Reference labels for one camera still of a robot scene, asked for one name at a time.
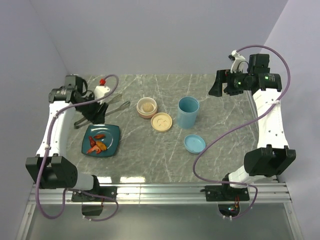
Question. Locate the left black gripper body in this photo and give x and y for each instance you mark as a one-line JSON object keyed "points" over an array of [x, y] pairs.
{"points": [[90, 111]]}

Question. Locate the pink white bowl container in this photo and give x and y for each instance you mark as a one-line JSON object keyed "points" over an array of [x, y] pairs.
{"points": [[140, 111]]}

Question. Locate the beige round lid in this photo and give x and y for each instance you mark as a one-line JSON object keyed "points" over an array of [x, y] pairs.
{"points": [[161, 122]]}

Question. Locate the blue tall cup container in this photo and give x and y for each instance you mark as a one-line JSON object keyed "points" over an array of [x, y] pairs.
{"points": [[187, 112]]}

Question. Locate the orange red food piece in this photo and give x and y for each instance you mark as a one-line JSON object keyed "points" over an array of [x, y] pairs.
{"points": [[99, 136]]}

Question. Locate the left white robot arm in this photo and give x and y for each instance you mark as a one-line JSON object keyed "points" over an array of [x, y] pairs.
{"points": [[49, 168]]}

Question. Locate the red shrimp piece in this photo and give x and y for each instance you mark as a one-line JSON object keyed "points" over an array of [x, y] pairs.
{"points": [[95, 149]]}

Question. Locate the aluminium mounting rail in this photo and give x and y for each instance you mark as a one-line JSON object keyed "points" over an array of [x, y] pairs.
{"points": [[159, 196]]}

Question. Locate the blue round lid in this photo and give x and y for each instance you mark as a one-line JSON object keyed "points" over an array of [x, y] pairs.
{"points": [[194, 143]]}

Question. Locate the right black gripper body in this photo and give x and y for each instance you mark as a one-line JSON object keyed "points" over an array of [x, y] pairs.
{"points": [[224, 76]]}

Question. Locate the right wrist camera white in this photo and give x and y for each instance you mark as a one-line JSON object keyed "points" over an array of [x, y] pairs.
{"points": [[238, 62]]}

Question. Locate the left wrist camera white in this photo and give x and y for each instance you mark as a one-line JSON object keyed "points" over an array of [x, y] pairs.
{"points": [[101, 90]]}

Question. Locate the orange fried food piece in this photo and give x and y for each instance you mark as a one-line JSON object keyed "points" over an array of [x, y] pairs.
{"points": [[101, 145]]}

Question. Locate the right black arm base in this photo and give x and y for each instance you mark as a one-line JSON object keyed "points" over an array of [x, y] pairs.
{"points": [[229, 198]]}

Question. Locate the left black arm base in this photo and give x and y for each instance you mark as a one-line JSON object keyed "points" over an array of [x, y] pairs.
{"points": [[100, 193]]}

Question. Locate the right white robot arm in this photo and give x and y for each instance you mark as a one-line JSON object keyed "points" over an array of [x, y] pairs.
{"points": [[273, 154]]}

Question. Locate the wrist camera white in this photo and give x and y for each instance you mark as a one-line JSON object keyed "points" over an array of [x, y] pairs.
{"points": [[101, 90], [238, 62]]}

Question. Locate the teal square plate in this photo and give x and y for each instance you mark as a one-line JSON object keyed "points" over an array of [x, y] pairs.
{"points": [[111, 140]]}

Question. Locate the metal serving tongs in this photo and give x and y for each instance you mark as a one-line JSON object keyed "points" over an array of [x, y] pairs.
{"points": [[118, 97]]}

